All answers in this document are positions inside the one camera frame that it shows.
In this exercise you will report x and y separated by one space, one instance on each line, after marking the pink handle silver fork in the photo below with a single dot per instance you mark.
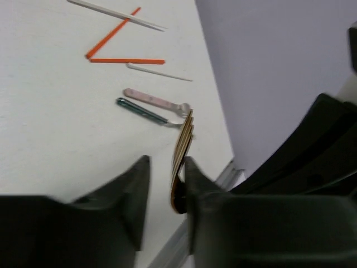
180 109

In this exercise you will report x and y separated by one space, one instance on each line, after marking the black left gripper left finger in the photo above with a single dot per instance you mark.
103 228

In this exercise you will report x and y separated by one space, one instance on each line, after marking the orange chopstick horizontal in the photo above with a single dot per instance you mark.
124 61

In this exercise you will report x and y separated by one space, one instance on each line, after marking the white chopstick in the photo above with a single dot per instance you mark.
134 67
115 14

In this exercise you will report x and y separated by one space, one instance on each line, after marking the gold fork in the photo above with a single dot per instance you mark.
178 188

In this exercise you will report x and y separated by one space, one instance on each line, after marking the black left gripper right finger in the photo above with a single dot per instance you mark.
274 230

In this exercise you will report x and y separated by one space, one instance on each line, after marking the orange chopstick diagonal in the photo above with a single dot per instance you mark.
105 39

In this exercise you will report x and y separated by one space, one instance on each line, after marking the white chopstick lower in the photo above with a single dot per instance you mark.
134 67

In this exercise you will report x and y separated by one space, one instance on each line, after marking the white chopstick upper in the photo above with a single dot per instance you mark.
115 14

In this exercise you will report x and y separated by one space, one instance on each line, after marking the green handle silver fork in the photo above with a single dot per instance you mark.
136 109

